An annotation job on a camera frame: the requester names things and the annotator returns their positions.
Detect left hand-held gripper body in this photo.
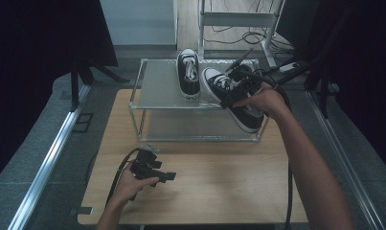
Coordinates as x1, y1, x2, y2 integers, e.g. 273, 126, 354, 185
128, 145, 160, 180

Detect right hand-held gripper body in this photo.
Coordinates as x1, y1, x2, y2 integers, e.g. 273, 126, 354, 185
225, 47, 265, 98

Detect black canvas shoe white laces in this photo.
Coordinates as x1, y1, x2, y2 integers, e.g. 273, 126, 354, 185
175, 48, 202, 101
200, 66, 266, 135

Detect metal two-tier shoe rack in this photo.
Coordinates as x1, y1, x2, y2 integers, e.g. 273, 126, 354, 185
127, 57, 275, 143

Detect person's left hand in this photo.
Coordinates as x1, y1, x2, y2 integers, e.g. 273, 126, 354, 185
111, 168, 160, 206

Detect person's right hand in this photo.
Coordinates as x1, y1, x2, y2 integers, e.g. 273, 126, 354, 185
233, 81, 290, 119

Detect white power strip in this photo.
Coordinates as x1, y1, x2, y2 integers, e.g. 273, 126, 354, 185
278, 61, 299, 74

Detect white metal stand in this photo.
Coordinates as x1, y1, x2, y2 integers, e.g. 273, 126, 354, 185
196, 0, 286, 69

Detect black stand legs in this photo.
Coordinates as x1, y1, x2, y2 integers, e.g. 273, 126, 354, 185
267, 6, 343, 120

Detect black tripod stand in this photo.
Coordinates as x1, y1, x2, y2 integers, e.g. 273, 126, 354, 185
69, 58, 131, 113

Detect dark curtain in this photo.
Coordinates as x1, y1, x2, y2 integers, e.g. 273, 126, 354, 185
0, 0, 119, 190
276, 0, 386, 177

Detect white panel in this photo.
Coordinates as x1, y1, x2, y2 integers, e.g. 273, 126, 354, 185
99, 0, 179, 46

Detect left hand-held gripper black cable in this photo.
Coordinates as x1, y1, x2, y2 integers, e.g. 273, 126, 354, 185
105, 147, 141, 206

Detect hand-held gripper black cable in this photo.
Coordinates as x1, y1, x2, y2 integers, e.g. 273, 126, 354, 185
105, 147, 141, 206
253, 67, 295, 230

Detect black floor cables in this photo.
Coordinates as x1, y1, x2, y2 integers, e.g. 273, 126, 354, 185
202, 0, 299, 56

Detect black square floor frame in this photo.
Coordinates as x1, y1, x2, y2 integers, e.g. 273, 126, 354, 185
72, 112, 95, 134

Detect aluminium floor rail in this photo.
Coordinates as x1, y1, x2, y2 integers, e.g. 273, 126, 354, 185
7, 83, 92, 230
305, 90, 386, 230

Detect right hand-held gripper black cable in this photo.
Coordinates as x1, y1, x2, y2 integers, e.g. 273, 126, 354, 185
253, 67, 295, 230

